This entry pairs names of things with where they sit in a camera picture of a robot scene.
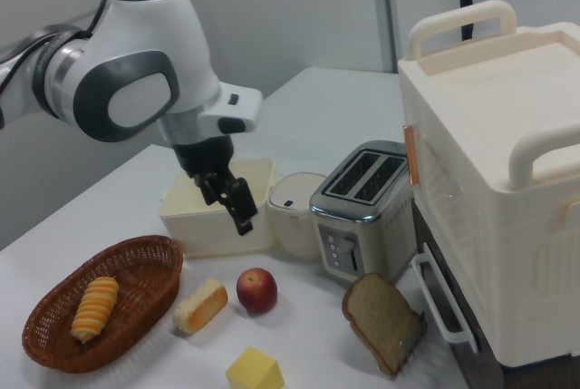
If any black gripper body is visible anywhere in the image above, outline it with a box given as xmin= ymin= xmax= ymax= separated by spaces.
xmin=173 ymin=134 xmax=259 ymax=223

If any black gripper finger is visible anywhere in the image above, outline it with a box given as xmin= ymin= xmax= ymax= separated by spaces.
xmin=233 ymin=214 xmax=256 ymax=238
xmin=201 ymin=178 xmax=227 ymax=208

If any yellow cube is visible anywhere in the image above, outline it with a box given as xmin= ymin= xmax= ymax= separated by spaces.
xmin=225 ymin=345 xmax=285 ymax=389

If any cream open plastic box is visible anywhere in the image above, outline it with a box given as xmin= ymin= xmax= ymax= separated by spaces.
xmin=158 ymin=157 xmax=277 ymax=259

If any small white lidded container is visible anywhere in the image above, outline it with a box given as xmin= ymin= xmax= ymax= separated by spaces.
xmin=266 ymin=171 xmax=328 ymax=258

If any red apple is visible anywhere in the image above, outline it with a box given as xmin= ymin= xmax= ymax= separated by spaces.
xmin=236 ymin=267 xmax=278 ymax=316

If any small sandwich bread piece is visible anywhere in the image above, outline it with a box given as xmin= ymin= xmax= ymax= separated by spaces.
xmin=173 ymin=277 xmax=229 ymax=335

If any brown wicker basket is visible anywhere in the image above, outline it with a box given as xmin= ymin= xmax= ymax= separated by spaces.
xmin=21 ymin=234 xmax=185 ymax=374

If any chrome two-slot toaster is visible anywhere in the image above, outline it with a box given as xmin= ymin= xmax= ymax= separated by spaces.
xmin=309 ymin=140 xmax=416 ymax=284

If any brown bread slice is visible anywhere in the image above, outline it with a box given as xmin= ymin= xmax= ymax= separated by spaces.
xmin=342 ymin=272 xmax=422 ymax=379

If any orange striped bread roll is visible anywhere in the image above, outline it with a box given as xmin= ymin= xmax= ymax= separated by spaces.
xmin=70 ymin=276 xmax=121 ymax=345

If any dark brown cabinet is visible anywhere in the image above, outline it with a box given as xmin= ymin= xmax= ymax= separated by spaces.
xmin=411 ymin=211 xmax=505 ymax=389

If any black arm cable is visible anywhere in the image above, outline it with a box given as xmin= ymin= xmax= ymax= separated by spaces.
xmin=0 ymin=0 xmax=115 ymax=91

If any white bar handle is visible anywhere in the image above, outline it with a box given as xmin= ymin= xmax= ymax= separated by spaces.
xmin=411 ymin=255 xmax=479 ymax=354

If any large cream handled case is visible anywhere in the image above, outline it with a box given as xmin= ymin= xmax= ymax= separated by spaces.
xmin=397 ymin=0 xmax=580 ymax=370

